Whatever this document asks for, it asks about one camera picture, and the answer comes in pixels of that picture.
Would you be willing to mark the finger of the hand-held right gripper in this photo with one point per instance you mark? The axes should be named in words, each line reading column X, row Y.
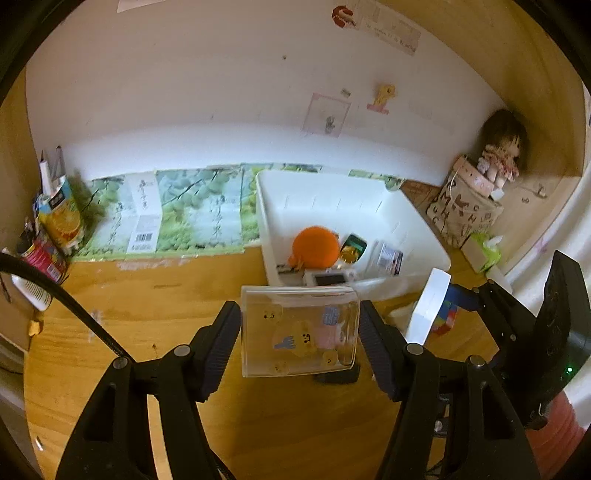
column 464, row 297

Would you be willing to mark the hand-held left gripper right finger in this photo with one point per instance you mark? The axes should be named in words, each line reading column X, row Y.
column 378, row 346

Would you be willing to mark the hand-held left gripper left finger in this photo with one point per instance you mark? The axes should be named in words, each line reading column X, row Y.
column 221, row 341

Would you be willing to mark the multicoloured puzzle cube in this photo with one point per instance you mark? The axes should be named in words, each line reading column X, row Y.
column 445, row 318

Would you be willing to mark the white box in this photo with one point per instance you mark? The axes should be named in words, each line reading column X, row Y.
column 429, row 304

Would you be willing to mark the black charger plug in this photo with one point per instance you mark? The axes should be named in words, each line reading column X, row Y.
column 337, row 376

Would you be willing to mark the clear acrylic box with stickers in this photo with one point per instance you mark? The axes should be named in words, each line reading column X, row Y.
column 300, row 323

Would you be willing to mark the white compact camera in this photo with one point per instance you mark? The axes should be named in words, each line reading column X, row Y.
column 330, row 278

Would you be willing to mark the clear labelled plastic box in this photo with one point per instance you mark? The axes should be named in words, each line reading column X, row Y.
column 389, row 258

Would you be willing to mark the green bottle with gold cap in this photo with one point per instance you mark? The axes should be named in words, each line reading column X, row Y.
column 354, row 248

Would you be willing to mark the orange round case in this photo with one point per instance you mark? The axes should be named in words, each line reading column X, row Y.
column 314, row 247

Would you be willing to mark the white plastic storage bin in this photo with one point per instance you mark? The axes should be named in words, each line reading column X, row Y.
column 323, row 207

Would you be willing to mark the green tissue pack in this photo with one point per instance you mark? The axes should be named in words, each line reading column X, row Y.
column 482, row 251

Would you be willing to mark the letter-print fabric basket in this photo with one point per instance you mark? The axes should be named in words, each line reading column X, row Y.
column 461, row 217

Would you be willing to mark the white power adapter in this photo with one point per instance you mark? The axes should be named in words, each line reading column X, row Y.
column 497, row 194

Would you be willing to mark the brown printed board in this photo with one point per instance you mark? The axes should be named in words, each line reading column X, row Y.
column 418, row 196

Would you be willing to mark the pink round box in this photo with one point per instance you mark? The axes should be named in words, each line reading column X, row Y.
column 471, row 175

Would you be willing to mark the green flattened cardboard box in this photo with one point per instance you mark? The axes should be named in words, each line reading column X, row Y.
column 184, row 207

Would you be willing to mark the brown-haired rag doll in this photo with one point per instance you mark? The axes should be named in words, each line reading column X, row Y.
column 503, row 147

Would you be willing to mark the small yellow object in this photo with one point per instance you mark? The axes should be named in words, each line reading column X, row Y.
column 34, row 326

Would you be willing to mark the red printed packet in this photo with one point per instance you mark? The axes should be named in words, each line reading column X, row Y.
column 44, row 258

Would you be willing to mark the white squeeze bottle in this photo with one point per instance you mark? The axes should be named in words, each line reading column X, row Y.
column 30, row 290

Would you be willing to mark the orange juice carton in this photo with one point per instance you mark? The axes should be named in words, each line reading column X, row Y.
column 62, row 217

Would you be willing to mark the white tube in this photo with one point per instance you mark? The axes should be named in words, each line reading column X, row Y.
column 46, row 173

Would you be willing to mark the paper note strip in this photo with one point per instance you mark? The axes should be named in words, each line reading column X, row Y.
column 392, row 27

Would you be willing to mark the small wall hook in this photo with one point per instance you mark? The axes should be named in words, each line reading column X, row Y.
column 540, row 189

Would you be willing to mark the yellow bear wall sticker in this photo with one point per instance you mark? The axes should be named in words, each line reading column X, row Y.
column 383, row 97

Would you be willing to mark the square pale wall sticker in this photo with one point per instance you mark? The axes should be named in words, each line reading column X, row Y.
column 327, row 114

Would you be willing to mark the red wall sticker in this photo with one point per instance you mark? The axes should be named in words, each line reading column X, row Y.
column 345, row 17

